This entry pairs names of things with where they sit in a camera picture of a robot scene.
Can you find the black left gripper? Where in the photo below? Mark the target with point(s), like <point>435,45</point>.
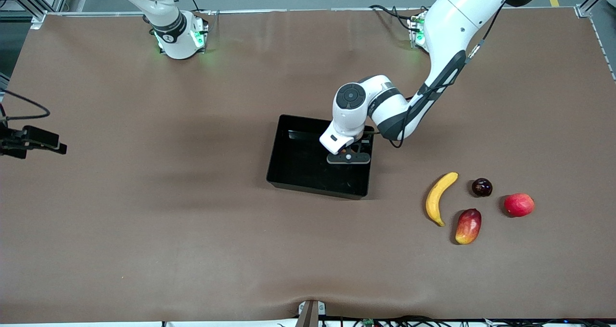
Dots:
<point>365,148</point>

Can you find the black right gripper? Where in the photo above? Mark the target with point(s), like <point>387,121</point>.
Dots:
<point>14,144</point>

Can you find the black plastic box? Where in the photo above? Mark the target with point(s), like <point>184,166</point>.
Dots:
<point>298,168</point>

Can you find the yellow banana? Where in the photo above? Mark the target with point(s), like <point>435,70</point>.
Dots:
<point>434,197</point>

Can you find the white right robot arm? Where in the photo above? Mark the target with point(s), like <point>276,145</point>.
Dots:
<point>175,43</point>

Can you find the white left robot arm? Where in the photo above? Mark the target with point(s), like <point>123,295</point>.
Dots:
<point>447,24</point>

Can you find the dark purple plum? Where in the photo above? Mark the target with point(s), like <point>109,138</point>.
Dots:
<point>481,187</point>

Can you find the brown table cover sheet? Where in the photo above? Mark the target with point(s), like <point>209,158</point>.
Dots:
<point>288,245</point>

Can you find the red yellow mango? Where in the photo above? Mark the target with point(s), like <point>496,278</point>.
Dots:
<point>468,226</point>

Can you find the plain red round fruit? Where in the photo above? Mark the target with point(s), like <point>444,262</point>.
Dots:
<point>519,205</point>

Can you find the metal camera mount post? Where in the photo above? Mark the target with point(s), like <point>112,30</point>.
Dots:
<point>310,315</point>

